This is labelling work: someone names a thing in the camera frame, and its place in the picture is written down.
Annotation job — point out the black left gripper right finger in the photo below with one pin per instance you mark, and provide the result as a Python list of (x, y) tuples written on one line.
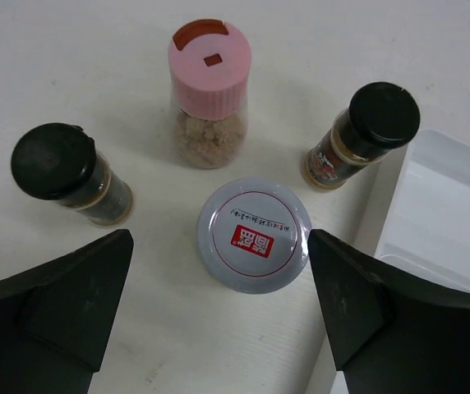
[(389, 331)]

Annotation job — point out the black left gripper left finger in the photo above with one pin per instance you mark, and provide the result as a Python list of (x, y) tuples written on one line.
[(56, 319)]

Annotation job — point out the grey lid sauce jar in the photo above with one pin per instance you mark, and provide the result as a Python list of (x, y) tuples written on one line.
[(252, 235)]

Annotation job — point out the black cap red label bottle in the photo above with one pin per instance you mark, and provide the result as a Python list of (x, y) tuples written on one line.
[(380, 118)]

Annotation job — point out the pink cap spice jar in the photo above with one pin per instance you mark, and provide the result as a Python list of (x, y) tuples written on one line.
[(209, 62)]

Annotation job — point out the white divided organizer tray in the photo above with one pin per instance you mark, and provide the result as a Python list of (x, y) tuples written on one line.
[(426, 231)]

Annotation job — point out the black cap spice bottle left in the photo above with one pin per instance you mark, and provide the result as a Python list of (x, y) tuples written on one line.
[(59, 162)]

